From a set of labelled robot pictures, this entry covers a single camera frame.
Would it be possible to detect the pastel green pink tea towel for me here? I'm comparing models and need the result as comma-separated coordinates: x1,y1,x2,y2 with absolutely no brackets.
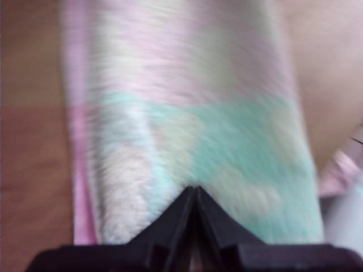
61,0,326,246

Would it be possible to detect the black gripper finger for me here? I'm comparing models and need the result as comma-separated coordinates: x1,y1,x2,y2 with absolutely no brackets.
127,186,196,248
197,186,265,248

